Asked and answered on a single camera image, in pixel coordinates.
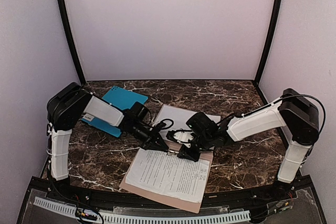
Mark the printed paper sheet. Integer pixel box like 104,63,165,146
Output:
154,105,221,142
125,149,211,203

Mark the teal folder with black inside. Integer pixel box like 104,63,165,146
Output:
81,86,148,137

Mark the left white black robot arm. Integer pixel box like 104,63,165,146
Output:
47,82,169,180

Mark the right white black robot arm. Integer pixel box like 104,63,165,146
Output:
167,88,326,188

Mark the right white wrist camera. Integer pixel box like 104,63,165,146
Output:
166,130,194,144

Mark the white slotted cable duct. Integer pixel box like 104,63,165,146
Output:
33,196,251,224

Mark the black front rail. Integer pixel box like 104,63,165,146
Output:
28,175,319,218

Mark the left black frame post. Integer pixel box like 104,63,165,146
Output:
57,0,86,85

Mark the black frame post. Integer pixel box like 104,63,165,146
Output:
254,0,282,86
57,0,86,85

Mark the right black frame post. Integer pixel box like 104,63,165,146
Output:
254,0,282,86

